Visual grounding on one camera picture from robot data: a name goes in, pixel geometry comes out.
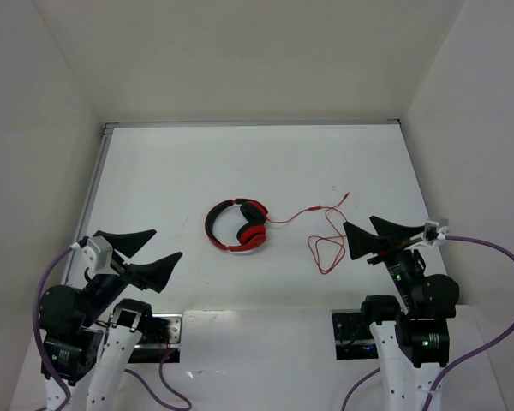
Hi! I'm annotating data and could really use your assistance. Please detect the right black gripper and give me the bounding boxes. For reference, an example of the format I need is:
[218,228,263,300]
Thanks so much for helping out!
[343,213,425,309]

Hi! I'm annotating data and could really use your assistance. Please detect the red black headphones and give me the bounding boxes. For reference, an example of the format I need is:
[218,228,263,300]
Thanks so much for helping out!
[204,198,268,253]

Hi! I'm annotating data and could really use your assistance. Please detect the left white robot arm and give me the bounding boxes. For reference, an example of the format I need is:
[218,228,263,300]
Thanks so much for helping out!
[33,229,182,410]

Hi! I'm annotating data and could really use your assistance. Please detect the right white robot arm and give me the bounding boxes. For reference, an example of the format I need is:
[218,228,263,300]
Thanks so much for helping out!
[344,216,460,410]

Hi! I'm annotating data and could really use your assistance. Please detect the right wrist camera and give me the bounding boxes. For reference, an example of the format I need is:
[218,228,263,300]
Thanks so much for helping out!
[421,217,450,247]

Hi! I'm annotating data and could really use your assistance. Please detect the aluminium table edge rail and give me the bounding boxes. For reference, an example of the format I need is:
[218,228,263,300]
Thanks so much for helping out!
[62,118,402,292]

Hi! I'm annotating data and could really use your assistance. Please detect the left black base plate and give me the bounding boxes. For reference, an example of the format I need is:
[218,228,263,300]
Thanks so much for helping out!
[128,313,182,364]

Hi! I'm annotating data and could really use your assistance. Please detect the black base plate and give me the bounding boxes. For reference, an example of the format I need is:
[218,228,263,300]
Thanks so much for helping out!
[128,313,182,364]
[332,310,378,360]

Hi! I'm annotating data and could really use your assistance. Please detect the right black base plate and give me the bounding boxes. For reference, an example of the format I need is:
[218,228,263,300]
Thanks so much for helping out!
[332,310,378,360]

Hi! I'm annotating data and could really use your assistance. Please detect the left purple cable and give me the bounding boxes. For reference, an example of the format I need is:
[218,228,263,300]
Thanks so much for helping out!
[33,243,193,411]

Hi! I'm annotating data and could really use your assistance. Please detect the purple cable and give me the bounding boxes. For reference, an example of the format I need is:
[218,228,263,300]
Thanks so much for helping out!
[341,235,514,411]
[33,243,193,411]

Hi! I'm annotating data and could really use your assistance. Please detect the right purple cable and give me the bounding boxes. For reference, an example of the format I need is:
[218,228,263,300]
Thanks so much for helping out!
[341,235,514,411]

